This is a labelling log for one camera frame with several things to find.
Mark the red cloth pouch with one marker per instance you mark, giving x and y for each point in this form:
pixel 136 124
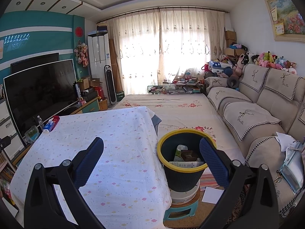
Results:
pixel 54 122

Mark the clear water bottle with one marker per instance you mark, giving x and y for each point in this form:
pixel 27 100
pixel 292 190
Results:
pixel 41 124

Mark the green plastic stool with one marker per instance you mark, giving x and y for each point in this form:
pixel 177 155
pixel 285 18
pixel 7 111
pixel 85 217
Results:
pixel 181 211

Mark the stack of papers on sofa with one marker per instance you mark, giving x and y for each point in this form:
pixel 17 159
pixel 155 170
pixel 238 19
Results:
pixel 292 168

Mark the large black television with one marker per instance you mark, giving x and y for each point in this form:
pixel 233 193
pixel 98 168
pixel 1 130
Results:
pixel 42 91

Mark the white carton box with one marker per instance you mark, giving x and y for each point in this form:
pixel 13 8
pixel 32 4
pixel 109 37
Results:
pixel 187 164

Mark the blue tissue pack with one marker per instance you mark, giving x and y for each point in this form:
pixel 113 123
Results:
pixel 47 126

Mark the cream curtains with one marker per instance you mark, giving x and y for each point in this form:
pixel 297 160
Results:
pixel 159 45

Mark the brown plastic container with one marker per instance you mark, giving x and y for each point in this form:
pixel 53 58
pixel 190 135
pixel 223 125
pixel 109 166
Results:
pixel 189 156

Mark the black tower fan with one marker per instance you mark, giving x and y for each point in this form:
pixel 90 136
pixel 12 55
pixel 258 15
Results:
pixel 110 84

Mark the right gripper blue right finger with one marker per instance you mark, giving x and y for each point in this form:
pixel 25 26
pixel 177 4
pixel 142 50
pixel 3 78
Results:
pixel 217 161

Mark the beige deer pattern sofa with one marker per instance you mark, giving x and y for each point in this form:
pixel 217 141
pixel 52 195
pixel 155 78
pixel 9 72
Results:
pixel 267 101

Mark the pile of plush toys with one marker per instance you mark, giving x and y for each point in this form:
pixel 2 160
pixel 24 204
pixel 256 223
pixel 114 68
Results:
pixel 237 56

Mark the glass side table with clutter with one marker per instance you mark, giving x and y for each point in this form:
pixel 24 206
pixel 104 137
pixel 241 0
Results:
pixel 180 86

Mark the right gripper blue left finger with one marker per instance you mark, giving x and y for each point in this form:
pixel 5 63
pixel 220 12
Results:
pixel 85 161

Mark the black neck pillow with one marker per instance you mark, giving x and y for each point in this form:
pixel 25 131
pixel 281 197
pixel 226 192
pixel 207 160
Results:
pixel 233 82

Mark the white bucket under bin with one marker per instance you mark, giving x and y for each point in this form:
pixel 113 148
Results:
pixel 184 197

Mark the white refrigerator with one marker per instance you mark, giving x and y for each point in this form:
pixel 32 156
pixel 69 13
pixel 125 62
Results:
pixel 99 56

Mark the floral bed cover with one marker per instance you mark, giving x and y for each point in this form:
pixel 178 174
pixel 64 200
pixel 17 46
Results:
pixel 187 111

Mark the yellow rimmed dark trash bin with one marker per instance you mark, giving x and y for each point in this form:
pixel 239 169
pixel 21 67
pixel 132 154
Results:
pixel 182 179

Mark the framed flower painting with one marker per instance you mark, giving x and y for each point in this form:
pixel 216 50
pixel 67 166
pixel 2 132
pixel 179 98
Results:
pixel 286 21

